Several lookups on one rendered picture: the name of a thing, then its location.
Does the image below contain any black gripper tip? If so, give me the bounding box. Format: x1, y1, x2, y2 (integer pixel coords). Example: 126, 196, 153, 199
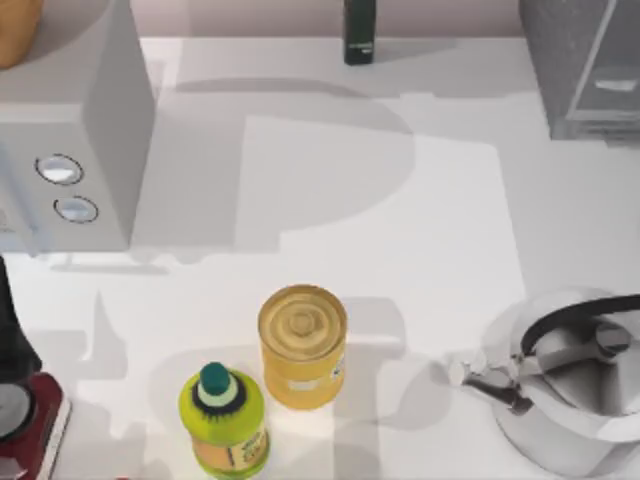
0, 254, 43, 389

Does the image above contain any yellow can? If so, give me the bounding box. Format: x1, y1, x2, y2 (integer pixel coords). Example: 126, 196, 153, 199
257, 284, 349, 412

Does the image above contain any grey cabinet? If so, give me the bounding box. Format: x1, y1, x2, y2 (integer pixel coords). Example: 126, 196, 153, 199
517, 0, 640, 147

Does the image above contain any pale microwave oven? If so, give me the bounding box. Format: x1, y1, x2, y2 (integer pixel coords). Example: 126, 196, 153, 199
0, 0, 157, 257

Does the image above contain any red and black appliance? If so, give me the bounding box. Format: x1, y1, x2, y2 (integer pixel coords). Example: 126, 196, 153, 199
0, 371, 73, 480

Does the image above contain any large microwave knob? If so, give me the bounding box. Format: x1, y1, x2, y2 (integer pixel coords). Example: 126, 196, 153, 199
34, 153, 85, 185

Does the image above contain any silver kettle with black handle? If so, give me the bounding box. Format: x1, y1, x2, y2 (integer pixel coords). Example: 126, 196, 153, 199
446, 285, 640, 477

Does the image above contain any dark green bottle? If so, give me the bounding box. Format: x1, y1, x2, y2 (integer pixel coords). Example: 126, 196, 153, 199
343, 0, 377, 66

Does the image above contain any small microwave knob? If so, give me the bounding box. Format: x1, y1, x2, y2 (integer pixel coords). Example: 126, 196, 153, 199
53, 195, 99, 224

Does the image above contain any orange-brown bread loaf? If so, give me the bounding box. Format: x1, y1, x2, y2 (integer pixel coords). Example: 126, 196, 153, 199
0, 0, 44, 70

